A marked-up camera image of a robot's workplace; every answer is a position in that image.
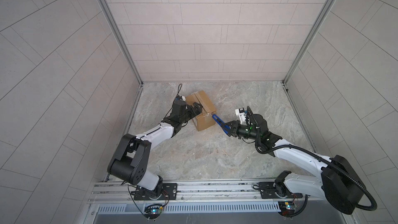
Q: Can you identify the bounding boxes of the brown cardboard express box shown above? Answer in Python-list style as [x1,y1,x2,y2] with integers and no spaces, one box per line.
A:
[186,91,217,131]

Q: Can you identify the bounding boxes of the black corrugated cable conduit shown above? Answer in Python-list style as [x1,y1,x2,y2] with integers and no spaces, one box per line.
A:
[246,106,378,218]

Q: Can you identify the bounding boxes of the right green circuit board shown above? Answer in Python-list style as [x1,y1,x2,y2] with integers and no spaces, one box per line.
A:
[278,201,296,216]

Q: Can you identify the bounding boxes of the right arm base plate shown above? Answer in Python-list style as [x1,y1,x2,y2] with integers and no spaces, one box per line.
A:
[253,181,303,199]

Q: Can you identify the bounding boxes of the aluminium corner post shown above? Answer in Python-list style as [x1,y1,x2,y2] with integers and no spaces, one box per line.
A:
[97,0,143,87]
[282,0,336,88]

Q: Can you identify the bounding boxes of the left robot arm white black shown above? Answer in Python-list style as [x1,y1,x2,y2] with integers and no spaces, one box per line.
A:
[107,96,203,191]

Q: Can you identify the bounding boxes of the left green circuit board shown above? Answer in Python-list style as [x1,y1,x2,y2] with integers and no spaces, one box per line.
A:
[144,204,164,219]

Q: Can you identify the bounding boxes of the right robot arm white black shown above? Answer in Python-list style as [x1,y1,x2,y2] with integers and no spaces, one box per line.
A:
[216,114,377,215]

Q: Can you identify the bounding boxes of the blue utility knife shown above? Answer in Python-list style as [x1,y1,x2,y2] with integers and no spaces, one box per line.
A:
[212,114,230,134]

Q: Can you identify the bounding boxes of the green circuit board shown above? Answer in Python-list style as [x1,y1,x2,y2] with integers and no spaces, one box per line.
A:
[278,201,296,216]
[144,204,164,219]

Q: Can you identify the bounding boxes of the aluminium mounting rail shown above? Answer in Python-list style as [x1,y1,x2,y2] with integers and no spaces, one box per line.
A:
[89,178,321,203]

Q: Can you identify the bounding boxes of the white ventilation grille strip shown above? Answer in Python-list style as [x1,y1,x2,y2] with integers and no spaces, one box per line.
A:
[97,201,281,214]

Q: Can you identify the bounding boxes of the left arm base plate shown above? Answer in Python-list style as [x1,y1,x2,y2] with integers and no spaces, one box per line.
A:
[133,183,178,201]

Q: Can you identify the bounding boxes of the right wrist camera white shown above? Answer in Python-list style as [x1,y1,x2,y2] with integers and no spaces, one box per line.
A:
[235,107,247,125]

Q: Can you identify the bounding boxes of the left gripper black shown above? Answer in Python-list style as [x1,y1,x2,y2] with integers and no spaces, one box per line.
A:
[177,103,203,125]

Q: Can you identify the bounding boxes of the left aluminium corner post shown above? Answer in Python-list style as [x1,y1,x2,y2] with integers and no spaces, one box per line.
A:
[97,0,143,87]

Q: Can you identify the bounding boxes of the right aluminium corner post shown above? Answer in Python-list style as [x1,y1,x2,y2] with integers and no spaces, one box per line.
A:
[282,0,336,88]

